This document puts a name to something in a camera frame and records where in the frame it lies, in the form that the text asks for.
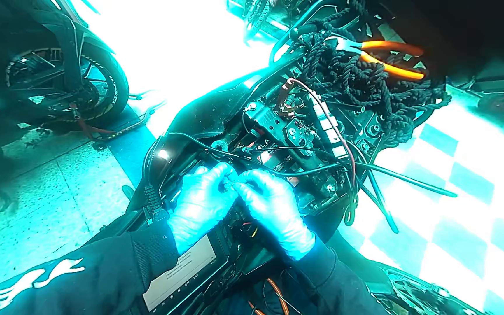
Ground motorcycle with bare metal parts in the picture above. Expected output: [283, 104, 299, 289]
[227, 0, 323, 43]

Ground black battery with printed label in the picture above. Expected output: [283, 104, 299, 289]
[247, 135, 302, 188]

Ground pliers with orange handles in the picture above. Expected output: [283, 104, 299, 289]
[325, 37, 426, 81]

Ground thin red cable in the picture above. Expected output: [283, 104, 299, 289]
[285, 77, 358, 188]

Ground person's left hand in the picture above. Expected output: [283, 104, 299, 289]
[167, 162, 239, 257]

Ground pile of black rope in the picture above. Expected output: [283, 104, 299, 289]
[297, 17, 452, 149]

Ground person's right forearm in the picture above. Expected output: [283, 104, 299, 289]
[289, 235, 386, 315]

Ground thin black cable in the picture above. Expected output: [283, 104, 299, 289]
[164, 132, 244, 159]

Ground black motorcycle with opened body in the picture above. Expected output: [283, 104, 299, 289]
[87, 43, 395, 315]

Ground motorcycle with chain sprocket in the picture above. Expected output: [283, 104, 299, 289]
[363, 262, 480, 315]

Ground long black cable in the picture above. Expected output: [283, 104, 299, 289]
[274, 160, 459, 198]

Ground black ribbed cable plug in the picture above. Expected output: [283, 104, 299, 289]
[143, 181, 167, 225]

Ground person's right hand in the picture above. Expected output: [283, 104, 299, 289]
[233, 169, 316, 262]

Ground motorcycle with spoked black wheel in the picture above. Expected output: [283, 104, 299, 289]
[0, 0, 130, 151]

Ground orange handled tool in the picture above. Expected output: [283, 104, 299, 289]
[248, 277, 290, 315]

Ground short thick black cable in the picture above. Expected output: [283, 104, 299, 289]
[359, 170, 399, 234]

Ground person's left forearm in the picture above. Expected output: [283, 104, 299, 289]
[0, 217, 183, 315]

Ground white rectangular connector strip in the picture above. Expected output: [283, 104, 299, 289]
[312, 93, 349, 160]

